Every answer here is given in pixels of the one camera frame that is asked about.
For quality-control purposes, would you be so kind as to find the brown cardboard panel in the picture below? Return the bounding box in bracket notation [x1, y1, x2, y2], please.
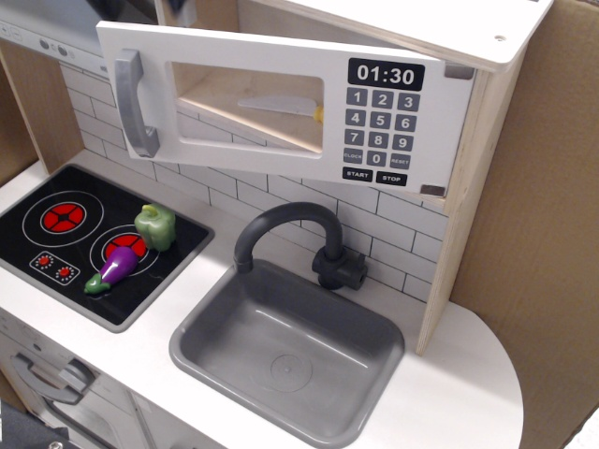
[452, 1, 598, 448]

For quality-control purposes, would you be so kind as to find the black toy stove top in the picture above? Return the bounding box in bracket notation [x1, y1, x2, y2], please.
[1, 165, 214, 333]

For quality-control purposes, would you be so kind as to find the white toy oven door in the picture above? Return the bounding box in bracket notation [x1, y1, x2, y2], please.
[1, 311, 150, 448]

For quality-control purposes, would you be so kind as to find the grey toy knife yellow handle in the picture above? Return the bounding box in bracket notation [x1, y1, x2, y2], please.
[238, 95, 324, 123]

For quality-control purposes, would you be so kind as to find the grey oven door handle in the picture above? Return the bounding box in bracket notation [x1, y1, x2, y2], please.
[10, 353, 95, 405]

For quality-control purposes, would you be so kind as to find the dark grey toy faucet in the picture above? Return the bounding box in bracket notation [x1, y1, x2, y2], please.
[233, 202, 368, 290]

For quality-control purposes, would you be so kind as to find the grey plastic sink basin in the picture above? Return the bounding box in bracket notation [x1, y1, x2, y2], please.
[169, 260, 404, 448]

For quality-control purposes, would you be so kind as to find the green toy bell pepper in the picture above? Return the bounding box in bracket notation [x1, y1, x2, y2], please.
[134, 203, 176, 253]

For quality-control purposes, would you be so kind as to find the white range hood panel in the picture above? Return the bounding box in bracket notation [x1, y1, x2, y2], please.
[0, 0, 160, 80]

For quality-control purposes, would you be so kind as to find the wooden microwave cabinet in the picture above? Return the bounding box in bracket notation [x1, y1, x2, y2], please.
[153, 0, 555, 357]

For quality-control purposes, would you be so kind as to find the grey microwave door handle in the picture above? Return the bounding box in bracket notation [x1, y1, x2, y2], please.
[114, 49, 160, 158]

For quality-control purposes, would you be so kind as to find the purple toy eggplant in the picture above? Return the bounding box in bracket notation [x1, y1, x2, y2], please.
[84, 247, 139, 295]

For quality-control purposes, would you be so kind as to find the white toy microwave door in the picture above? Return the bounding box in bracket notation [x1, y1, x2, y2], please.
[96, 22, 475, 196]

